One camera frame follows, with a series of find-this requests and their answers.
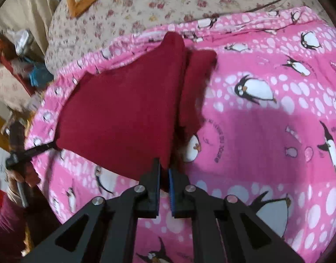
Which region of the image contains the dark red garment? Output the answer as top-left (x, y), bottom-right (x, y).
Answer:
top-left (55, 31), bottom-right (218, 180)

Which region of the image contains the person's left hand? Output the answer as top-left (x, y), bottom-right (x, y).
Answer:
top-left (7, 168), bottom-right (41, 188)

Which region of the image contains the silver plastic bag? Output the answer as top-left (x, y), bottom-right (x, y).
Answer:
top-left (8, 30), bottom-right (35, 54)

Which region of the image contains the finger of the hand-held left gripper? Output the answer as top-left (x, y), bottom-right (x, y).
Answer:
top-left (6, 142), bottom-right (60, 171)

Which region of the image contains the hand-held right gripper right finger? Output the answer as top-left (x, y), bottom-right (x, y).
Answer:
top-left (168, 168), bottom-right (305, 263)

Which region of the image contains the person's dark red clothing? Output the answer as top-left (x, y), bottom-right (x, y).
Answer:
top-left (0, 192), bottom-right (30, 263)

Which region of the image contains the beige floral bed quilt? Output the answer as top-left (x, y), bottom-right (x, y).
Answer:
top-left (44, 0), bottom-right (304, 74)

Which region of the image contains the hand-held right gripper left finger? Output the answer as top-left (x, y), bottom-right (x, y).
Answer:
top-left (21, 157), bottom-right (161, 263)

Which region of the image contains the pink penguin print blanket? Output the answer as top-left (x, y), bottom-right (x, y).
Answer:
top-left (24, 5), bottom-right (336, 263)

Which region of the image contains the blue cloth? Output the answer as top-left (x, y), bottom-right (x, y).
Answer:
top-left (29, 62), bottom-right (53, 87)

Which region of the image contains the beige curtain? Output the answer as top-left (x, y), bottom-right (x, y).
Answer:
top-left (0, 0), bottom-right (63, 58)

